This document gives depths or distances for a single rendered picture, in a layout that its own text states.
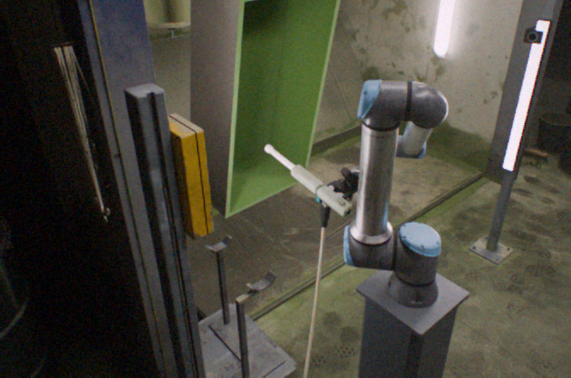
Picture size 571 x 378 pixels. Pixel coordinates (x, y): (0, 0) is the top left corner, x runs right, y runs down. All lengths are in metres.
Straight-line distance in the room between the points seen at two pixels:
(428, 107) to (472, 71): 2.48
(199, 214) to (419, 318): 1.03
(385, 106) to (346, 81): 3.03
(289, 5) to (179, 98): 1.25
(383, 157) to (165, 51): 2.41
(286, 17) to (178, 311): 1.83
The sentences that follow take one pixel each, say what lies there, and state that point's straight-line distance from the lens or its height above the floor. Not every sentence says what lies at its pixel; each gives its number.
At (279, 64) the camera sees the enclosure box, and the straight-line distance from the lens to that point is 2.77.
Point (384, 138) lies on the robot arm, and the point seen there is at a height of 1.33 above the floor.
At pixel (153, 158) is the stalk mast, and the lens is 0.97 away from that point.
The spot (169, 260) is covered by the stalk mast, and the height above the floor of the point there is 1.25.
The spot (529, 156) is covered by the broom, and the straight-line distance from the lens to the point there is 4.45.
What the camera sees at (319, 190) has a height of 0.96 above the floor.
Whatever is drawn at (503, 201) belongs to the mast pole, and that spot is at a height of 0.39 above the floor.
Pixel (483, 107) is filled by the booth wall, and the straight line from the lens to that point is 3.90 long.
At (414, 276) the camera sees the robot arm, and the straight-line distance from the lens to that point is 1.79.
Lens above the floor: 1.95
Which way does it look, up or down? 29 degrees down
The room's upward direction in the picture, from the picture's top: 1 degrees counter-clockwise
